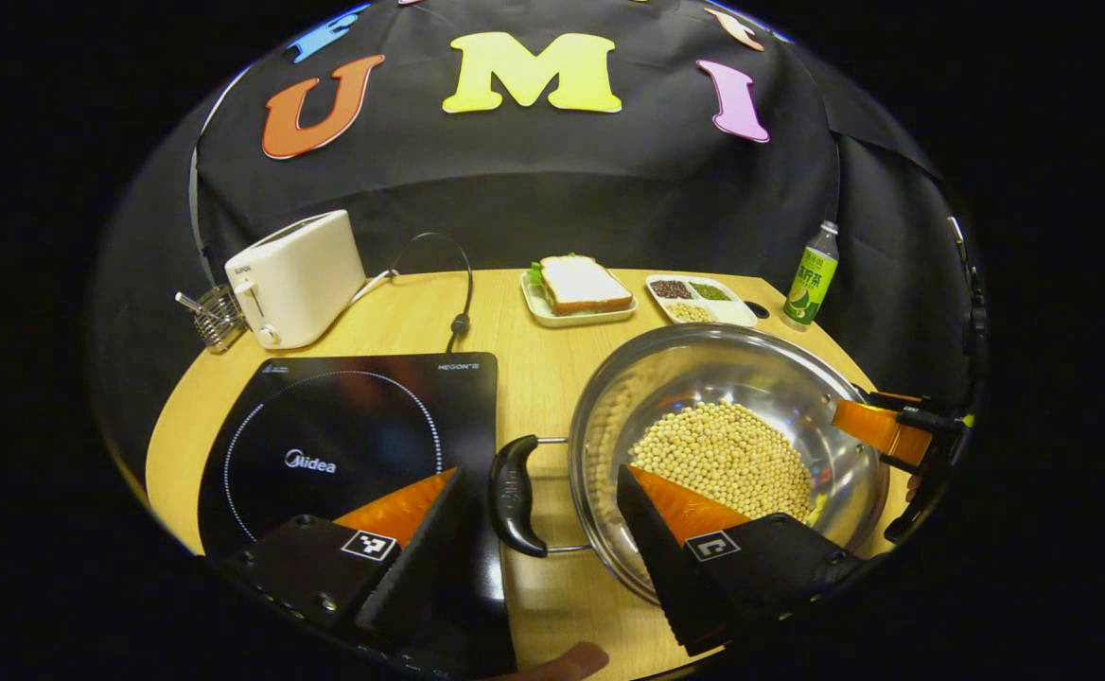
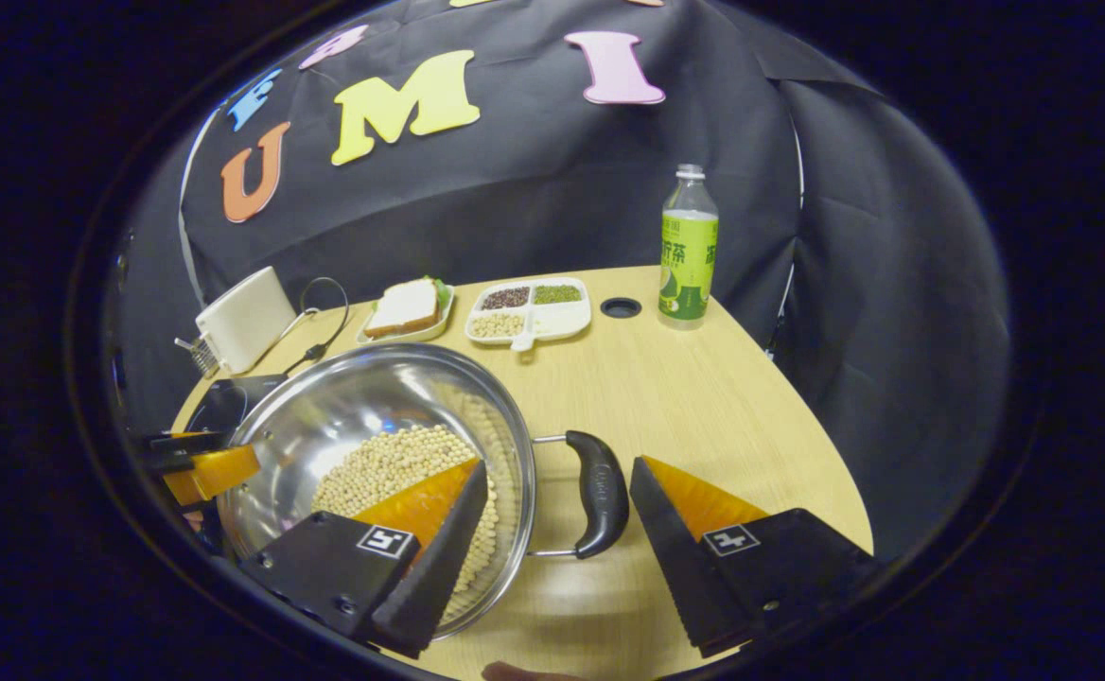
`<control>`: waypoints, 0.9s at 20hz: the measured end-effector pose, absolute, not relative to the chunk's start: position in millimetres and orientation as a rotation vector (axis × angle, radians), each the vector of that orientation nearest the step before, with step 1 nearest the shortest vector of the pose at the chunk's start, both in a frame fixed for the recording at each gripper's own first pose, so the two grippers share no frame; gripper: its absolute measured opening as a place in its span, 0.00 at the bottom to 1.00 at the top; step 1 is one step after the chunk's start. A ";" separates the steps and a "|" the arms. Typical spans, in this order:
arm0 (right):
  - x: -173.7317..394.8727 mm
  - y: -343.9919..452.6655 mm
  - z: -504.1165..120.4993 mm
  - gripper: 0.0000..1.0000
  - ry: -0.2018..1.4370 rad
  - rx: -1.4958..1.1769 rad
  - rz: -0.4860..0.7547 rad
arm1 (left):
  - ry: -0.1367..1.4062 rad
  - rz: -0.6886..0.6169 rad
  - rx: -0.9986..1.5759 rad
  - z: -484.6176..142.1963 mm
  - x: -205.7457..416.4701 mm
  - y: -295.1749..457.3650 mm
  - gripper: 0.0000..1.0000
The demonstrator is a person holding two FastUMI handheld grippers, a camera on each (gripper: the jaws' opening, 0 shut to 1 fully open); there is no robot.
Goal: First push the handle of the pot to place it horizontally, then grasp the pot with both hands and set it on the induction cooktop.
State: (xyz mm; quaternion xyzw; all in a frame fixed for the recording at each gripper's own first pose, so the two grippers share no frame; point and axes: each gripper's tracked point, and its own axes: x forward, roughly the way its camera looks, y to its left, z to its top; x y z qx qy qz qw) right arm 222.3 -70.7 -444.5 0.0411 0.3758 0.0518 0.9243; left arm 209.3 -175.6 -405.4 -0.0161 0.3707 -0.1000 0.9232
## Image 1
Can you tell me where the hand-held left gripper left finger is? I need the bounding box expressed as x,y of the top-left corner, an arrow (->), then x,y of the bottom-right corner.
217,464 -> 467,665

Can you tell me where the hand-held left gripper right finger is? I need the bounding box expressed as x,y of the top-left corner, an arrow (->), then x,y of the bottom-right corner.
616,463 -> 868,659

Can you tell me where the black induction cooktop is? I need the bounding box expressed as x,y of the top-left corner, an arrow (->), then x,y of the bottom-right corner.
198,352 -> 519,678

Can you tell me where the steel pot with soybeans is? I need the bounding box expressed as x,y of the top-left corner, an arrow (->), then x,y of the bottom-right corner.
488,323 -> 892,607

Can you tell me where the green drink bottle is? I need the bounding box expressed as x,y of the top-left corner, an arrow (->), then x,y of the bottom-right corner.
781,220 -> 840,331

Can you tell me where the white divided bean tray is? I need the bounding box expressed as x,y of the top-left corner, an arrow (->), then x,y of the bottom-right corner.
645,274 -> 760,329

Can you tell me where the white sandwich plate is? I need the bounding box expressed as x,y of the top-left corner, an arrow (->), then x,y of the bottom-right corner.
520,269 -> 640,329

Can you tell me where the toast sandwich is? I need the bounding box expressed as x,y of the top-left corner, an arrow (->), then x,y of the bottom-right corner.
532,253 -> 636,318

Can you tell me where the white toaster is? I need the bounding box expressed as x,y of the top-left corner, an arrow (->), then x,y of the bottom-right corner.
224,210 -> 367,351

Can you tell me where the black backdrop cloth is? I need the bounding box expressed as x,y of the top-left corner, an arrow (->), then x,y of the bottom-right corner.
89,0 -> 989,455

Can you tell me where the black power cable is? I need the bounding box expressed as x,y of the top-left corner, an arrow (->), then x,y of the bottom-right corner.
390,232 -> 475,354

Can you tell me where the white toaster cable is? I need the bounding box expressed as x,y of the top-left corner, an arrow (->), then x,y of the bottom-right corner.
349,268 -> 403,305

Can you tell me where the metal wire holder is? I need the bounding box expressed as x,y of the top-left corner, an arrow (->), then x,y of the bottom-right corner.
175,284 -> 250,356

